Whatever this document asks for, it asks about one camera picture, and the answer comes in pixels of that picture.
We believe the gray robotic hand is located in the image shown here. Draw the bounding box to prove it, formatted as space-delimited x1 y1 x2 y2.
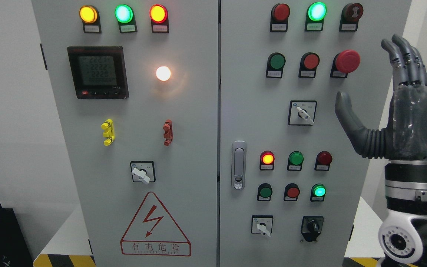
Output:
335 35 427 161

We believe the red emergency stop button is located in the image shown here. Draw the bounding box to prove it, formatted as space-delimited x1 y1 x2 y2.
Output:
330 49 361 78

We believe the lit green push button lower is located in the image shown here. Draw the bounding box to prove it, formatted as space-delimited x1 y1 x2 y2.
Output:
310 184 327 202

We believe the green indicator light middle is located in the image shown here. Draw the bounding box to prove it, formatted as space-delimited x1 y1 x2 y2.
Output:
287 151 304 171

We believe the green indicator light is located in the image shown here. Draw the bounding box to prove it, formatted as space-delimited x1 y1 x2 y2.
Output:
114 4 138 33
304 1 327 32
287 151 304 171

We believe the red push button upper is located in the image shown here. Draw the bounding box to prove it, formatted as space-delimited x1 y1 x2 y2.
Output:
298 52 320 78

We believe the red push button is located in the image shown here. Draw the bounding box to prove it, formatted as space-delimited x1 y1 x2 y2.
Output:
298 52 320 78
283 184 300 201

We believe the right cabinet door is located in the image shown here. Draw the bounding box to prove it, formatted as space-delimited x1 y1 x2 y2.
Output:
219 0 412 267

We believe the cabinet door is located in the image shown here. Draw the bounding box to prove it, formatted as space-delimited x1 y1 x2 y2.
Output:
219 0 412 267
32 0 219 267

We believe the red push button lower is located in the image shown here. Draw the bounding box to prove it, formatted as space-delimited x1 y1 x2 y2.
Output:
283 184 300 201

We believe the dark red buzzer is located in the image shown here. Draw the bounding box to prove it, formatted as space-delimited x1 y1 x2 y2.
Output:
339 2 363 32

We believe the lit red indicator light middle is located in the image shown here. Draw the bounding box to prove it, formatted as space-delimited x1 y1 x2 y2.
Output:
259 151 275 171

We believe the green push button upper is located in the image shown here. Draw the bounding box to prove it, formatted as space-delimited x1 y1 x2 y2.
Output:
265 52 286 78

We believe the green indicator light top right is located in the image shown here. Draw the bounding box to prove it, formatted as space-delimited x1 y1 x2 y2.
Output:
304 1 327 32

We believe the red indicator light top right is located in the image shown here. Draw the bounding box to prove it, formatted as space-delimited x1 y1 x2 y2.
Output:
270 3 291 32

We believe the red terminal clip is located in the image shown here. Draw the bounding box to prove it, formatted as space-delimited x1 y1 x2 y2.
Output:
163 119 173 146

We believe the white glowing indicator light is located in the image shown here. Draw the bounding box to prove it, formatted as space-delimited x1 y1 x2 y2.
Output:
155 66 172 82

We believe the electrical hazard warning sticker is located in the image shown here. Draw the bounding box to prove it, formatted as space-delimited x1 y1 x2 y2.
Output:
120 192 191 257

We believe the left cabinet door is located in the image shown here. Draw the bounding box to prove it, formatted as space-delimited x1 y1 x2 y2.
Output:
32 0 219 267

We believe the red indicator light top left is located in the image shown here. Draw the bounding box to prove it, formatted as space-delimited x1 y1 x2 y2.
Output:
149 4 169 33

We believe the yellow terminal clip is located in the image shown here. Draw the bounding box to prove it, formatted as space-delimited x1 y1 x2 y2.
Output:
100 119 115 146

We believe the green indicator light top left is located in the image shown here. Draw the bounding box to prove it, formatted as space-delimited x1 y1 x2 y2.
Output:
114 4 138 33

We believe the digital power meter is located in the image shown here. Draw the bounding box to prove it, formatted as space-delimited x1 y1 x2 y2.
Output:
67 46 129 99

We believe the yellow indicator light top left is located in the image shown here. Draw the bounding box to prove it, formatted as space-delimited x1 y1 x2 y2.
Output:
79 5 101 33

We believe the black box at left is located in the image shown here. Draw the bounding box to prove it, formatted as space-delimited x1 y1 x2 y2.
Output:
0 203 33 267

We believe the black key selector switch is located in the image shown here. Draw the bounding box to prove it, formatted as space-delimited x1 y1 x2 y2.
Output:
301 216 325 242

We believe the silver door handle lock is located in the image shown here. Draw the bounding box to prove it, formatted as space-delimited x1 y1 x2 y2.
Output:
231 140 247 190

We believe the left door gray rotary switch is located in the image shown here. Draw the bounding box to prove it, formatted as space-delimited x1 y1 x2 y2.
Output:
130 161 156 184

